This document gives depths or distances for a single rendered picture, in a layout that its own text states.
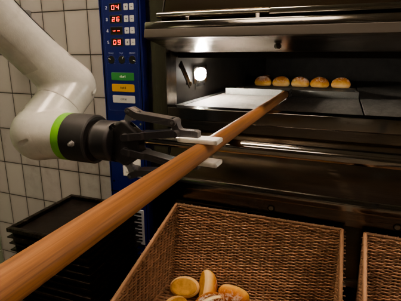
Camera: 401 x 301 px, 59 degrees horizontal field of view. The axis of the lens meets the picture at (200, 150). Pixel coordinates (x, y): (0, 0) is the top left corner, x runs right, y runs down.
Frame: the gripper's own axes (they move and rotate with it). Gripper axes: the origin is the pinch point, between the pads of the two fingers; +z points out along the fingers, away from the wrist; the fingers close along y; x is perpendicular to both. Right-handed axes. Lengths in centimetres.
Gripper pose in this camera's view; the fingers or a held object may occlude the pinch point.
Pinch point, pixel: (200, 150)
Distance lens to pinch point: 59.9
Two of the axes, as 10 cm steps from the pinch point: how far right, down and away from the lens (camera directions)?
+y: -0.1, 9.7, 2.6
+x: -3.6, 2.4, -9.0
